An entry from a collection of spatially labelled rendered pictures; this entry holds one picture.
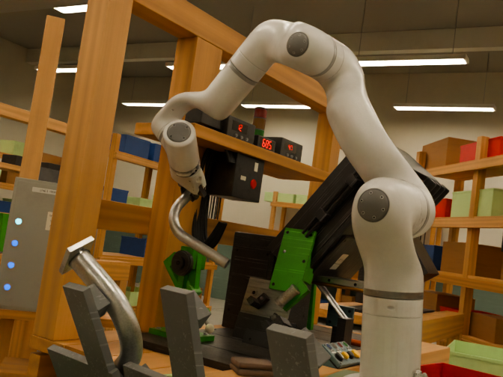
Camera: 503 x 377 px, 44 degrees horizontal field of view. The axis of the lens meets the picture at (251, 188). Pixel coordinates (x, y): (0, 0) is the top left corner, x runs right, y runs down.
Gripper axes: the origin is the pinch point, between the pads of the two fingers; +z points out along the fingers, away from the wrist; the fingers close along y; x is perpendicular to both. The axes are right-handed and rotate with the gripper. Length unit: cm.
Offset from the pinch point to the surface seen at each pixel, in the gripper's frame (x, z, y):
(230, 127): -29.6, 8.3, 8.9
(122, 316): 49, -85, -42
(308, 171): -53, 49, -10
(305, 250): -14.1, 21.2, -34.0
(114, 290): 48, -86, -39
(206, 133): -17.2, -3.4, 8.1
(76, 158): 18.1, -18.5, 22.8
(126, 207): 13.0, 10.2, 16.2
